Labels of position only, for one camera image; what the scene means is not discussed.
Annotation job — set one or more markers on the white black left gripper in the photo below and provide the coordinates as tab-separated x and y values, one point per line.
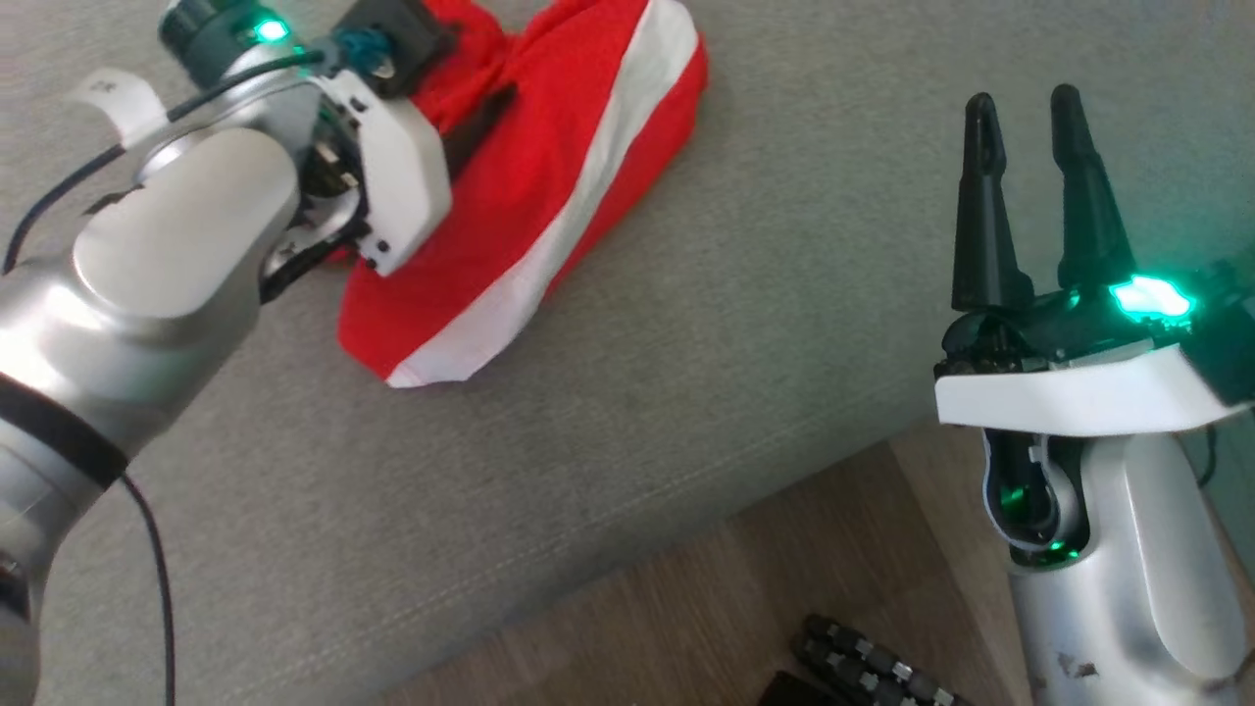
402	176

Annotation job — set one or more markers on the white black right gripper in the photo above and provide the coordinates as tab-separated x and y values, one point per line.
1069	397

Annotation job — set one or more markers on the red white basketball jersey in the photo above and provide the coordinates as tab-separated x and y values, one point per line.
549	147

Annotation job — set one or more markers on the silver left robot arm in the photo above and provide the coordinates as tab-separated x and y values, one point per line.
176	226

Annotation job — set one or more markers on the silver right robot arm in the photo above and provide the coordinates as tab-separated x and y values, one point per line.
1147	569

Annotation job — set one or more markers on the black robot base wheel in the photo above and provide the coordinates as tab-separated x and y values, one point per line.
863	667

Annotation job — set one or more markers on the large grey sofa seat cushion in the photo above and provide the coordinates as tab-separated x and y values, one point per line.
686	343

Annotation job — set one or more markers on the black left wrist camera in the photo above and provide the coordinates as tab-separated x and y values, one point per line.
407	34

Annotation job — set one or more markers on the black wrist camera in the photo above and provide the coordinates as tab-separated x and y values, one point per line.
1226	343
407	34

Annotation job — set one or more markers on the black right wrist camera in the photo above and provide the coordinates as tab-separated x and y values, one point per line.
1226	343

